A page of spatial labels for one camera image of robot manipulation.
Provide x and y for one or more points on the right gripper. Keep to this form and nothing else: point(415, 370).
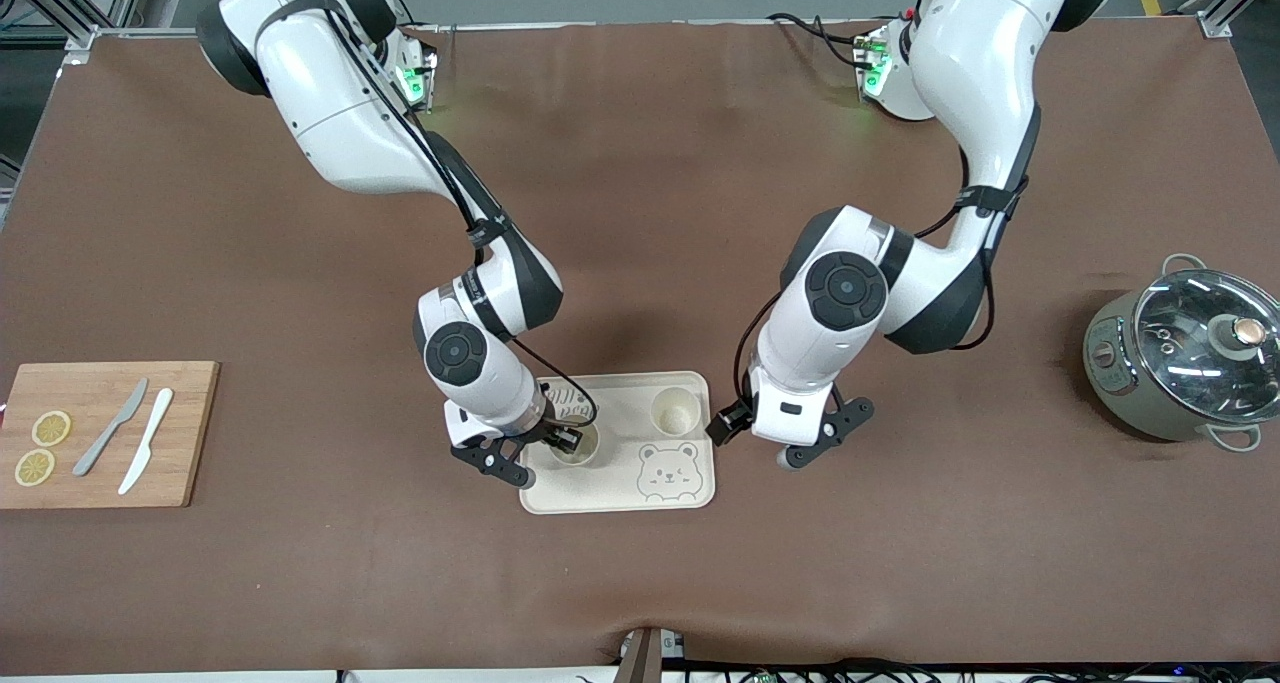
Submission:
point(553, 432)

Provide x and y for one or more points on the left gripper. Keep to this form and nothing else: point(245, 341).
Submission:
point(727, 421)

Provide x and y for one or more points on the white paper cup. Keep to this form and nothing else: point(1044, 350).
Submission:
point(590, 455)

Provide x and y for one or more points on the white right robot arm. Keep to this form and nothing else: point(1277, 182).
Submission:
point(330, 93)

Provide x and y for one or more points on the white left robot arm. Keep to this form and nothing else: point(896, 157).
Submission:
point(980, 63)

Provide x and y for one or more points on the cream tray with bear print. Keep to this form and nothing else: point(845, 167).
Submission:
point(600, 488)

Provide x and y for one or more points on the brown table mat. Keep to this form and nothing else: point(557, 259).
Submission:
point(640, 213)

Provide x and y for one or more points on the wooden cutting board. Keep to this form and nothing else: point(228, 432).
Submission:
point(190, 463)

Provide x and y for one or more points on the grey-green electric cooker pot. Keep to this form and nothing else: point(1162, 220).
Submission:
point(1115, 383)

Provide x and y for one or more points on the white plastic knife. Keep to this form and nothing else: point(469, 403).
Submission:
point(148, 435)

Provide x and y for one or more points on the grey plastic knife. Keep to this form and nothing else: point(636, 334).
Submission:
point(110, 429)

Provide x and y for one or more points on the glass lid with copper knob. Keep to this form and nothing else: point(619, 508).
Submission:
point(1190, 363)

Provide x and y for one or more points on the lemon slice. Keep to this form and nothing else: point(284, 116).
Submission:
point(35, 467)
point(51, 428)

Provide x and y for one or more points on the grey metal mount bracket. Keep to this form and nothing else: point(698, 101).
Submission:
point(645, 658)

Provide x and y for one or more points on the silver table edge rail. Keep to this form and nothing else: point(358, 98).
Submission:
point(150, 31)

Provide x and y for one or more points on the aluminium frame struts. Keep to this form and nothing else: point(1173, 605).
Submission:
point(1215, 25)
point(82, 41)

